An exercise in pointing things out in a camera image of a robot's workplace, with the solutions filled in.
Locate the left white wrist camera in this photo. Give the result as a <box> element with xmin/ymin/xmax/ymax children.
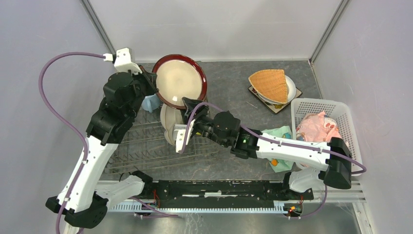
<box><xmin>103</xmin><ymin>47</ymin><xmax>142</xmax><ymax>75</ymax></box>

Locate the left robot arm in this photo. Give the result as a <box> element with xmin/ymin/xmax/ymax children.
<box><xmin>46</xmin><ymin>68</ymin><xmax>158</xmax><ymax>229</ymax></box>

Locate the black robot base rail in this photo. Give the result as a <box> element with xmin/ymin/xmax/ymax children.
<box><xmin>132</xmin><ymin>171</ymin><xmax>314</xmax><ymax>214</ymax></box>

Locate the green cartoon cloth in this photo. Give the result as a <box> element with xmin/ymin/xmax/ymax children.
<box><xmin>262</xmin><ymin>126</ymin><xmax>294</xmax><ymax>173</ymax></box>

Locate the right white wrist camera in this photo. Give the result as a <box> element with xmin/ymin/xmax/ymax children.
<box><xmin>172</xmin><ymin>120</ymin><xmax>195</xmax><ymax>154</ymax></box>

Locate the square floral plate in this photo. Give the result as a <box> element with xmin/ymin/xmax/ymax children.
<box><xmin>248</xmin><ymin>86</ymin><xmax>302</xmax><ymax>114</ymax></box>

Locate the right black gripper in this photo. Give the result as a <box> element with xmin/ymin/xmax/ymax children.
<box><xmin>181</xmin><ymin>96</ymin><xmax>229</xmax><ymax>147</ymax></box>

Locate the red-rimmed beige plate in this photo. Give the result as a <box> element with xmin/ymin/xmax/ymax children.
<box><xmin>152</xmin><ymin>54</ymin><xmax>208</xmax><ymax>109</ymax></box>

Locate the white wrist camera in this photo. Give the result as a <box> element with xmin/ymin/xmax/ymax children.
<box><xmin>103</xmin><ymin>47</ymin><xmax>142</xmax><ymax>75</ymax></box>
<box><xmin>172</xmin><ymin>120</ymin><xmax>195</xmax><ymax>154</ymax></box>

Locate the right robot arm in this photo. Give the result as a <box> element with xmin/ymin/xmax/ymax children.
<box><xmin>176</xmin><ymin>97</ymin><xmax>353</xmax><ymax>199</ymax></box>

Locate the white plastic basket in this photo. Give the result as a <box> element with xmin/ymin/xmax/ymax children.
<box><xmin>291</xmin><ymin>98</ymin><xmax>362</xmax><ymax>164</ymax></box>

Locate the pink patterned cloth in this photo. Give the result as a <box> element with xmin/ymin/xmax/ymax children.
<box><xmin>296</xmin><ymin>111</ymin><xmax>342</xmax><ymax>142</ymax></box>

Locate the plain white plate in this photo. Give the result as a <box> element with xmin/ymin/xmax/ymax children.
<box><xmin>256</xmin><ymin>75</ymin><xmax>297</xmax><ymax>104</ymax></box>

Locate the light blue mug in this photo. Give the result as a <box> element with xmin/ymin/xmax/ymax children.
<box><xmin>141</xmin><ymin>94</ymin><xmax>161</xmax><ymax>113</ymax></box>

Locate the cream divided plate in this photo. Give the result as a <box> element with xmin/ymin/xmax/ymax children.
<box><xmin>160</xmin><ymin>104</ymin><xmax>185</xmax><ymax>146</ymax></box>

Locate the grey wire dish rack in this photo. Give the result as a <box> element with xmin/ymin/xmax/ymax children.
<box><xmin>102</xmin><ymin>107</ymin><xmax>219</xmax><ymax>177</ymax></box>

